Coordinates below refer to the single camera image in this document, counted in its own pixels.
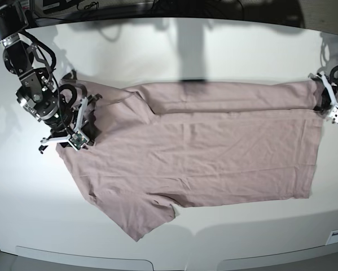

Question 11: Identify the black cable bundle background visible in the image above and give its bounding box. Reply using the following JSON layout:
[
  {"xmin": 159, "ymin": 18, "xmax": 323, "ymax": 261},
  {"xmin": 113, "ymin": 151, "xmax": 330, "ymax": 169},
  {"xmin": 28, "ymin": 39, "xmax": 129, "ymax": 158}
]
[{"xmin": 76, "ymin": 0, "xmax": 107, "ymax": 12}]

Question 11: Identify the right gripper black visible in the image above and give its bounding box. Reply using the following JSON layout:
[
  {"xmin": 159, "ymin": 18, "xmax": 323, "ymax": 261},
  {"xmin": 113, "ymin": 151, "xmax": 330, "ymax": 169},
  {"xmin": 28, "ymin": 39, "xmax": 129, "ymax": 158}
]
[{"xmin": 43, "ymin": 95, "xmax": 101, "ymax": 148}]

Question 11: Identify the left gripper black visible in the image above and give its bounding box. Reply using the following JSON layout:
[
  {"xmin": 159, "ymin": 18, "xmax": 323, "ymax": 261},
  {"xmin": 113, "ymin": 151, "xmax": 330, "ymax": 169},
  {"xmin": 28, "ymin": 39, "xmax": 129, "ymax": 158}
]
[{"xmin": 314, "ymin": 66, "xmax": 338, "ymax": 115}]

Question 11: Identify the mauve pink T-shirt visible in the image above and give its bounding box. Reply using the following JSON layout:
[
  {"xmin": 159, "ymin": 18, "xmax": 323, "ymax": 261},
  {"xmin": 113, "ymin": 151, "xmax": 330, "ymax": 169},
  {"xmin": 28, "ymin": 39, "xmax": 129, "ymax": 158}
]
[{"xmin": 56, "ymin": 81, "xmax": 323, "ymax": 241}]

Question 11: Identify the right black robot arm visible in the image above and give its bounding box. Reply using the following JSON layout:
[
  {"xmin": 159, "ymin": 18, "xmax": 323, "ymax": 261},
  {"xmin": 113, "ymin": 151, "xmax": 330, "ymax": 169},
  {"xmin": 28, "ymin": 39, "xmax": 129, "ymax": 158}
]
[{"xmin": 0, "ymin": 1, "xmax": 101, "ymax": 152}]

